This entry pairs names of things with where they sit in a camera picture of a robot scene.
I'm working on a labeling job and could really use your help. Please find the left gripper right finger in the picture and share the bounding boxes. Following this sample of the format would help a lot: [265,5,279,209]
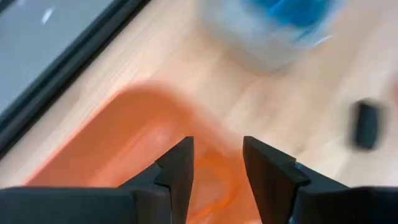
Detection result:
[243,136,351,224]

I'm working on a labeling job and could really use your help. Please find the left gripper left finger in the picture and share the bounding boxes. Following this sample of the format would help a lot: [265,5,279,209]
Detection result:
[119,136,195,224]

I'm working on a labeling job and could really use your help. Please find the blue rubber band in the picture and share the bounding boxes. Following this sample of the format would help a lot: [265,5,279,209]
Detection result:
[244,0,332,30]

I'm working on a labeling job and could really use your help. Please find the orange plastic basket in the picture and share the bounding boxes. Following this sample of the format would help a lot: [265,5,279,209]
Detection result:
[23,80,264,224]

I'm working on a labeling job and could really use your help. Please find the white plastic basket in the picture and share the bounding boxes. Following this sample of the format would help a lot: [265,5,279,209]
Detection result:
[198,0,345,73]

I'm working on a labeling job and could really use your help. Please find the black aluminium table frame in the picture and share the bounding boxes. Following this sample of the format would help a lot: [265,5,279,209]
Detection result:
[0,0,152,158]

